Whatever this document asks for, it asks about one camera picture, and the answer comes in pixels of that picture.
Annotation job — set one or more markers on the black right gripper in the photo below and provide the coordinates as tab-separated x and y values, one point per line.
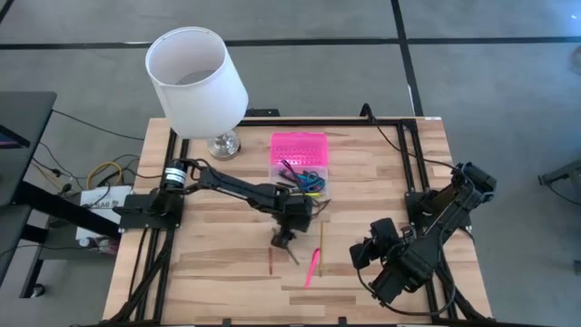
397	252

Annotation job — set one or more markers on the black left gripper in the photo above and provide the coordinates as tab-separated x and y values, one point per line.
292	211

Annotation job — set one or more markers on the grey pen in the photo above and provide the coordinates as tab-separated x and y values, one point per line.
294	258

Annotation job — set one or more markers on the small red-pink pen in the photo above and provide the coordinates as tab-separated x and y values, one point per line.
270	261

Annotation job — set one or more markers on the yellow pencil pink eraser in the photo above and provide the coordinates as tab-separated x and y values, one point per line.
321	245

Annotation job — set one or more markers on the pink highlighter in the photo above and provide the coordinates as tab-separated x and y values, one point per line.
312	269

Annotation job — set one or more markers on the yellow highlighter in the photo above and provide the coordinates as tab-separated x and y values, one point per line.
308	195

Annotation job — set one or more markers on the thick black pen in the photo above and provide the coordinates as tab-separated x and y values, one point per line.
286	185

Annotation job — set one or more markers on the clear plastic supply box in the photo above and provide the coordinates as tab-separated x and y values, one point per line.
274	175

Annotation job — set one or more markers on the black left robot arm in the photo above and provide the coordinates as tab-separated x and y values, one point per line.
236	186

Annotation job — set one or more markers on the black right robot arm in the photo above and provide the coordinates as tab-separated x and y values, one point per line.
454	204

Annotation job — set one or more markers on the white cardboard box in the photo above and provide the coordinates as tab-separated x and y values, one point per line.
113	195

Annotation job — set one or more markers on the black power strip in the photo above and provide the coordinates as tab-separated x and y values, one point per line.
263	112

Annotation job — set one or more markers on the white shade table lamp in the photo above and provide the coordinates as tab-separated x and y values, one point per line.
199	109

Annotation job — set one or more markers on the grey metal stand leg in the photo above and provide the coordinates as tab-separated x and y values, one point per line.
563	172

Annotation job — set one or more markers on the black side desk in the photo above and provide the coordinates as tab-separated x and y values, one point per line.
22	118

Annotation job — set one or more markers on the black aluminium table frame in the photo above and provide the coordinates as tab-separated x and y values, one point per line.
318	121

